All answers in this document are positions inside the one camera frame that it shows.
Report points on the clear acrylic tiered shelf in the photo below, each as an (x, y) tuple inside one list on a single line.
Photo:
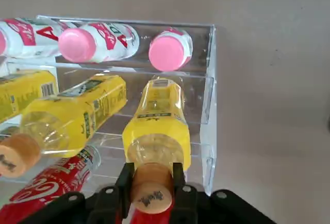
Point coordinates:
[(209, 100)]

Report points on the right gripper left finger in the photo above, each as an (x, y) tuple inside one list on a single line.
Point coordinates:
[(108, 198)]

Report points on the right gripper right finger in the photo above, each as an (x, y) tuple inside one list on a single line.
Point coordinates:
[(188, 203)]

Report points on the yellow pear drink bottle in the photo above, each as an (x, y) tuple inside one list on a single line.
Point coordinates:
[(154, 136), (23, 95), (77, 113)]

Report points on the red Coca-Cola bottle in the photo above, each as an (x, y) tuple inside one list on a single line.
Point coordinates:
[(51, 182), (154, 220)]

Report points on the white bottle with pink cap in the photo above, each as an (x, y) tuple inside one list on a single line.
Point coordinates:
[(25, 37), (171, 50), (98, 41)]

